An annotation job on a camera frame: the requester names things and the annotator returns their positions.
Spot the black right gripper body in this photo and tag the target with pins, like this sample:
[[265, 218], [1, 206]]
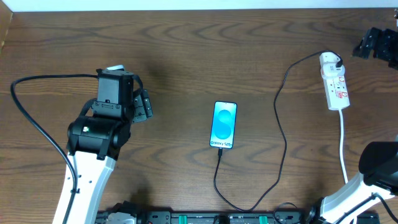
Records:
[[376, 43]]

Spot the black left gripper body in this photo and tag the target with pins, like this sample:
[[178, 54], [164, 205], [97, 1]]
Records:
[[143, 106]]

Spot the blue screen smartphone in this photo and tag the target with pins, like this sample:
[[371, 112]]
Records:
[[223, 125]]

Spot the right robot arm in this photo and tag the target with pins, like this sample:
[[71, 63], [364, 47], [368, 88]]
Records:
[[376, 180]]

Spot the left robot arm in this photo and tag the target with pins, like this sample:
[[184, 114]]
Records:
[[95, 139]]

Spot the white power strip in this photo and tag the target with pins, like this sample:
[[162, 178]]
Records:
[[335, 87]]

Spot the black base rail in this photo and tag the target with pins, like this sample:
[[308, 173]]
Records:
[[124, 213]]

